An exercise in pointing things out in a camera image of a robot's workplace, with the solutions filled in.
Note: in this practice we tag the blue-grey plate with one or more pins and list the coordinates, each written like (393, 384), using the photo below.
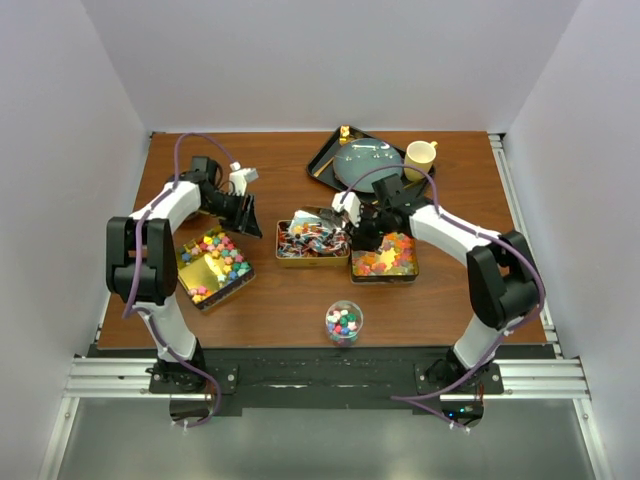
(360, 156)

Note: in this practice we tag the tin of gummy candies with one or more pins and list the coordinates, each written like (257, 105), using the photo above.
(395, 261)

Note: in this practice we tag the metal scoop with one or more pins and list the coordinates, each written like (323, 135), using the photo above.
(324, 217)

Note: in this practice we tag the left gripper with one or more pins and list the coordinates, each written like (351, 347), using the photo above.
(244, 219)

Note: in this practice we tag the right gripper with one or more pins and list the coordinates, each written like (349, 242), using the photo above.
(360, 240)

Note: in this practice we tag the tin of lollipops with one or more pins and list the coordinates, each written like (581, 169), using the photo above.
(310, 245)

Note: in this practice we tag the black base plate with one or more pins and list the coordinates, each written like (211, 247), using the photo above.
(307, 378)

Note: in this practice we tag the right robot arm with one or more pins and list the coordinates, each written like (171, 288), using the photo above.
(505, 288)

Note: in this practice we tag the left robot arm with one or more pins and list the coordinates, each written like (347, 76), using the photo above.
(142, 269)

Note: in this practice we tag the clear glass jar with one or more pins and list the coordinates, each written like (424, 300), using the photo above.
(344, 321)

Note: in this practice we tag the tin of star candies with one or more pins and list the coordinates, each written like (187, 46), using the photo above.
(211, 267)

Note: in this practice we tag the gold spoon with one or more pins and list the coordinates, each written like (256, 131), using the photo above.
(344, 134)

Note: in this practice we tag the yellow cup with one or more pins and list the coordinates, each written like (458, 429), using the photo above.
(420, 154)

